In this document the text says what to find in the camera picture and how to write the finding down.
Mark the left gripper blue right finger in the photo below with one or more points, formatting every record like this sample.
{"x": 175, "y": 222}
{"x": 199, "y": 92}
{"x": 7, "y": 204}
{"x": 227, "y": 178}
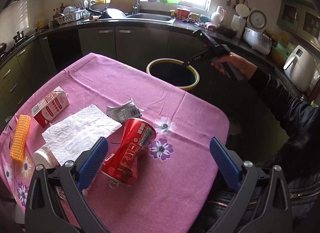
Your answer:
{"x": 228, "y": 168}

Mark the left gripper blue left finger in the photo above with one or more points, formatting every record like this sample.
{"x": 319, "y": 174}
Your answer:
{"x": 88, "y": 163}

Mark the crushed red soda can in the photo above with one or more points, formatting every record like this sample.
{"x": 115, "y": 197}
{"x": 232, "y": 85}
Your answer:
{"x": 121, "y": 167}

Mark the silver snack wrapper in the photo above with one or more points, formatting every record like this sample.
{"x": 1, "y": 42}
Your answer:
{"x": 124, "y": 112}

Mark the black jacket right forearm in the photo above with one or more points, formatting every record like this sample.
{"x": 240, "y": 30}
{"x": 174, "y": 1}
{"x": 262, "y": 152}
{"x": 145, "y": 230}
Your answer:
{"x": 300, "y": 154}

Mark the yellow rimmed trash bin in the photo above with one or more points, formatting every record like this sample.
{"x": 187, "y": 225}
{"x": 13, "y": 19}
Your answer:
{"x": 174, "y": 72}

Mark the steel kitchen sink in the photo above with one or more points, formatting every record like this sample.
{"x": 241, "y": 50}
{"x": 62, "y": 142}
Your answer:
{"x": 151, "y": 17}

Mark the person's right hand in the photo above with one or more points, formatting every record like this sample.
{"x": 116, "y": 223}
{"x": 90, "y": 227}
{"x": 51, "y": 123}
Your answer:
{"x": 243, "y": 65}

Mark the white electric kettle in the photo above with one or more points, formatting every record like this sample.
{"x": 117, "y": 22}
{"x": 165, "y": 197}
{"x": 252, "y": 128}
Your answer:
{"x": 218, "y": 16}

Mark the white paper napkin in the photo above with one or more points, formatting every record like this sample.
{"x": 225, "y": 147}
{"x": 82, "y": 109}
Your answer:
{"x": 77, "y": 133}

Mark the white rice cooker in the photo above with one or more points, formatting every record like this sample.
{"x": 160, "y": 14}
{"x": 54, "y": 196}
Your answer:
{"x": 254, "y": 32}

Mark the white labelled plastic bottle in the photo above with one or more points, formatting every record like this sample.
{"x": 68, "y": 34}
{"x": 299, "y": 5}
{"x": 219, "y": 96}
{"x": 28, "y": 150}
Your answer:
{"x": 44, "y": 156}

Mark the pink floral tablecloth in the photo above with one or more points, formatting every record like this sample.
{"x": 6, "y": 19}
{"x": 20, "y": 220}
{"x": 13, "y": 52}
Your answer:
{"x": 176, "y": 172}

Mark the red white milk carton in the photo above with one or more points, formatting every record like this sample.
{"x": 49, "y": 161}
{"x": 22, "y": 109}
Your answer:
{"x": 50, "y": 106}

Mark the orange foam fruit net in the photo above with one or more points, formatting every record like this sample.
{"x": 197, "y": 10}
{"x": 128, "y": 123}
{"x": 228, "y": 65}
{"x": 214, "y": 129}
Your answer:
{"x": 20, "y": 137}

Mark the chrome sink faucet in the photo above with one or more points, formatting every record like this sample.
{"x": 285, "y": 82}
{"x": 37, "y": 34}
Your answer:
{"x": 136, "y": 7}

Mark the wooden cutting board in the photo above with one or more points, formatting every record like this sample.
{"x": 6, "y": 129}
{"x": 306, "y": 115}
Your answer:
{"x": 123, "y": 5}

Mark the gas stove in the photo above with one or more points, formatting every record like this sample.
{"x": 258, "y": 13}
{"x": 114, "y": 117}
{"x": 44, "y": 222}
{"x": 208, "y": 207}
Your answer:
{"x": 15, "y": 46}

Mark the white dish rack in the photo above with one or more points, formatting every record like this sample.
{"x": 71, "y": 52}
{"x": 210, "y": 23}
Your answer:
{"x": 72, "y": 17}

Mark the small steel pot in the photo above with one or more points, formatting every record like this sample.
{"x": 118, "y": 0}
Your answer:
{"x": 19, "y": 36}

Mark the black wok with lid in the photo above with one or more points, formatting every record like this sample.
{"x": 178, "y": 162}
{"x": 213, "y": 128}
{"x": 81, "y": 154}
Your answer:
{"x": 3, "y": 47}

